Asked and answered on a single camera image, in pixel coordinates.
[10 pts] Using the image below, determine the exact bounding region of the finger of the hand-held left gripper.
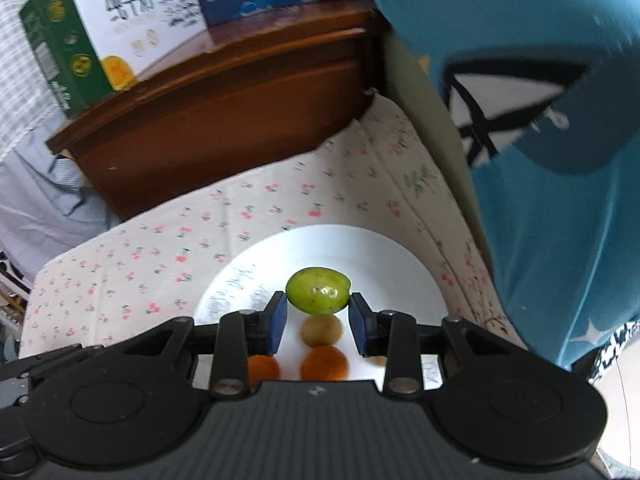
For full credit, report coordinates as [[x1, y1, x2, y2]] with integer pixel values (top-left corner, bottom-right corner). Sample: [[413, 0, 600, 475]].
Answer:
[[0, 344, 103, 382]]

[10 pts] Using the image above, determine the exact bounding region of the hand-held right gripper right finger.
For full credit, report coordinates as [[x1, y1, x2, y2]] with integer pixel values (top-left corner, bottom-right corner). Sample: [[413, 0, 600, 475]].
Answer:
[[348, 292, 506, 396]]

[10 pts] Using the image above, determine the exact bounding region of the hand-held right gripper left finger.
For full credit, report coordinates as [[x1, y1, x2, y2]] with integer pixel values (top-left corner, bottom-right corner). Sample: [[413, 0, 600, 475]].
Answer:
[[120, 291, 289, 400]]

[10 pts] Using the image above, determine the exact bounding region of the brown round fruit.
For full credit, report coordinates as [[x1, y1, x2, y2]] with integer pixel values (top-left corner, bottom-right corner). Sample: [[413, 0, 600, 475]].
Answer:
[[301, 315, 344, 347]]

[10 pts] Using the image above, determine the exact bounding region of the green round fruit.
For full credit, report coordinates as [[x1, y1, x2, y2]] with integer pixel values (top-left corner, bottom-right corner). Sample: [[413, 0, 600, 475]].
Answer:
[[286, 267, 352, 316]]

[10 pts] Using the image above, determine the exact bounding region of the white plate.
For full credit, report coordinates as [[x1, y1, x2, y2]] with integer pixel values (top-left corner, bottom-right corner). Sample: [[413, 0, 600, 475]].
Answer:
[[192, 225, 448, 393]]

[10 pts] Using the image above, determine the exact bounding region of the cherry print cloth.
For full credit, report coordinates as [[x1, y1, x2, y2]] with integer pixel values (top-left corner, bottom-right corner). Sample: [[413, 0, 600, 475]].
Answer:
[[17, 125, 446, 361]]

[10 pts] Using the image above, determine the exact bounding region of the light blue striped cloth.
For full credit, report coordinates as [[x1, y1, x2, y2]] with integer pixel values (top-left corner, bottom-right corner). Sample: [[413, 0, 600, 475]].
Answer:
[[0, 150, 121, 271]]

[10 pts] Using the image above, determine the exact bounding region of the beige floral cloth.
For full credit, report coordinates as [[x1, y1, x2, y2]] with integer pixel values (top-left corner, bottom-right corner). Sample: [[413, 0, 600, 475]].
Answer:
[[357, 92, 528, 391]]

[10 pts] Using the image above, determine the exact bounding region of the brown wooden cabinet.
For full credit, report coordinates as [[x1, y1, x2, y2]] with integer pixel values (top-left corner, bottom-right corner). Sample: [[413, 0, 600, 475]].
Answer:
[[45, 0, 391, 221]]

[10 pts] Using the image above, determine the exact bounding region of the teal printed blanket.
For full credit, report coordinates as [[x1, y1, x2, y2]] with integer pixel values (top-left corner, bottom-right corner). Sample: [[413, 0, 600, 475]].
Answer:
[[345, 0, 640, 371]]

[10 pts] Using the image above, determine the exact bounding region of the olive green cloth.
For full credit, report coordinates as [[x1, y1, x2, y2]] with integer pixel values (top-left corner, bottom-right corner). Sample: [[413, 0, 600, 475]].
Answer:
[[382, 30, 496, 281]]

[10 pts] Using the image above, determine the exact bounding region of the houndstooth bed sheet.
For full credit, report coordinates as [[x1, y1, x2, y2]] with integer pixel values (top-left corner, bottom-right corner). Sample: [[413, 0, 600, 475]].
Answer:
[[590, 320, 640, 386]]

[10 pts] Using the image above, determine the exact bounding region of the checked cloth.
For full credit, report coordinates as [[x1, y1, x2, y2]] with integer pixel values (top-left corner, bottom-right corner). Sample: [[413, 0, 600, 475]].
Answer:
[[0, 0, 61, 161]]

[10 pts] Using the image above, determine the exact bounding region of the green and white carton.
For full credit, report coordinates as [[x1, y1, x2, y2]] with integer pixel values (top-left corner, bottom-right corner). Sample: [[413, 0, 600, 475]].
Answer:
[[19, 0, 210, 118]]

